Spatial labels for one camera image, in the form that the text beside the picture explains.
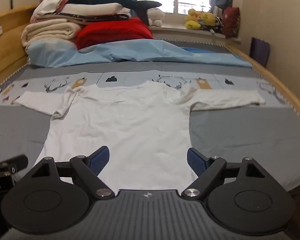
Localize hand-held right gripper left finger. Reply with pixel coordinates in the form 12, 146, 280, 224
27, 146, 115, 200

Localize bed with printed grey sheet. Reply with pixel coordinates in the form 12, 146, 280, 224
0, 39, 300, 197

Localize red blanket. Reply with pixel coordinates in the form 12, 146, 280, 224
75, 17, 154, 50

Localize windowsill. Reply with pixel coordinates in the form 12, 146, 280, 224
148, 21, 242, 45

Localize wooden headboard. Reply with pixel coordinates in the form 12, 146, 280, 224
0, 5, 40, 92

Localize light blue quilt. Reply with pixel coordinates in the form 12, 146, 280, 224
75, 39, 253, 68

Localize white t-shirt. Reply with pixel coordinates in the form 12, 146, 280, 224
13, 81, 266, 193

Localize striped plush toy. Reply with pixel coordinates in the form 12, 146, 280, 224
210, 16, 225, 35

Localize light blue pillow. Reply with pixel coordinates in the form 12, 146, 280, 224
27, 39, 79, 68

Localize pink and white folded clothes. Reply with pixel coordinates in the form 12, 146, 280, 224
30, 0, 74, 22

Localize wooden bed frame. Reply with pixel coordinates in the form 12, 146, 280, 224
225, 44, 300, 130

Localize cream folded blanket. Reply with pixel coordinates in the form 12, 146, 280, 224
21, 19, 84, 53

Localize dark patterned folded blanket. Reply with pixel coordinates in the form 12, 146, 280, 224
57, 11, 133, 26

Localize white plush toy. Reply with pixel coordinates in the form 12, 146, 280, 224
147, 7, 165, 27

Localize yellow plush toy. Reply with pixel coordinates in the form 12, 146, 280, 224
184, 8, 203, 30
200, 12, 217, 28

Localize dark red bag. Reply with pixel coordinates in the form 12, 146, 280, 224
221, 7, 241, 39

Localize white folded blanket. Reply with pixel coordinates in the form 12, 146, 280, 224
61, 2, 131, 16

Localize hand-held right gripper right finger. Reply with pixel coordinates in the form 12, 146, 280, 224
181, 148, 276, 200

